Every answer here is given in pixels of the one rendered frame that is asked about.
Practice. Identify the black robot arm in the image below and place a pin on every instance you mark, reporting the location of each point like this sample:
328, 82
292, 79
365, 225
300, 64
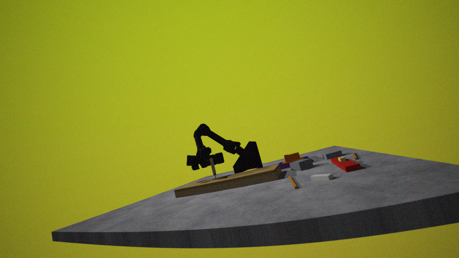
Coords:
202, 151

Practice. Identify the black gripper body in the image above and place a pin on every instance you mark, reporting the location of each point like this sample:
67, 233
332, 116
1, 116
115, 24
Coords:
195, 163

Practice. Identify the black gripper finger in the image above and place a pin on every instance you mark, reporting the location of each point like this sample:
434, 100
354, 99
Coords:
204, 162
214, 159

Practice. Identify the red flat block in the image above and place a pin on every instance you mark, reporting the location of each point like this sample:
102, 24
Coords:
346, 164

